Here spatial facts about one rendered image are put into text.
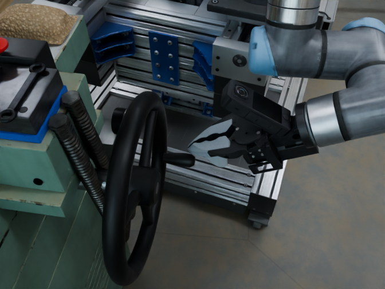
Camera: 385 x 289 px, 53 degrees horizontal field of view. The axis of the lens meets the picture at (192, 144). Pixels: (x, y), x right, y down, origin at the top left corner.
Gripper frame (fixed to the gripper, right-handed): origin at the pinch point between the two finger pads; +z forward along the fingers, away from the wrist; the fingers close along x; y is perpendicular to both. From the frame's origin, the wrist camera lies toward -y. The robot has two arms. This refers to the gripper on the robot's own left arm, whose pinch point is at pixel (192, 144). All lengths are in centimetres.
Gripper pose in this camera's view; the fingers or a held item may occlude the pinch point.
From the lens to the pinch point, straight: 66.9
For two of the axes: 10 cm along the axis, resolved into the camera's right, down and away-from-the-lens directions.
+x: 1.5, -7.6, 6.3
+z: -8.5, 2.2, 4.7
